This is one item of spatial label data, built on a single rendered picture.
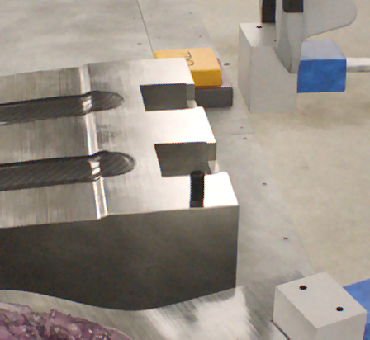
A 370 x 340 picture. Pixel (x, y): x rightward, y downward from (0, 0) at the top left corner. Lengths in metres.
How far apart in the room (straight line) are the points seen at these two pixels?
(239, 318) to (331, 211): 1.84
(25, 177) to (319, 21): 0.24
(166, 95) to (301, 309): 0.32
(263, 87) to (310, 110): 2.20
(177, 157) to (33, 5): 0.62
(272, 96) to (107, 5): 0.59
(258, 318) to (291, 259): 0.17
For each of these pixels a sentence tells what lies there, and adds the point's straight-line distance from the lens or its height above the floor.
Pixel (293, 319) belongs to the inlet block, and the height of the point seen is 0.87.
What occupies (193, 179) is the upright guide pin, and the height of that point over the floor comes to 0.91.
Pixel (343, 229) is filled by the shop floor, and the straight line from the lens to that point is 2.41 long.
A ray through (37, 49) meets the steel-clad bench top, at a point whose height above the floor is 0.80.
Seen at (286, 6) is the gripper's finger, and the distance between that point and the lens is 0.73.
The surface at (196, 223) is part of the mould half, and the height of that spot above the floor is 0.88.
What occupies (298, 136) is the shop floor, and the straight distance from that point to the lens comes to 2.82.
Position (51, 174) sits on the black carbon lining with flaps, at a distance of 0.75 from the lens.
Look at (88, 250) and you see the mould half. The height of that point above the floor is 0.86.
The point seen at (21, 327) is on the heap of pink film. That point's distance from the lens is 0.54.
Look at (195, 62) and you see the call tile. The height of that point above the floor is 0.84.
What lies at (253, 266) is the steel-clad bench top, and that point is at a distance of 0.79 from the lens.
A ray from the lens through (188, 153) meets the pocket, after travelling 0.78.
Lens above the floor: 1.23
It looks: 27 degrees down
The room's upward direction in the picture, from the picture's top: straight up
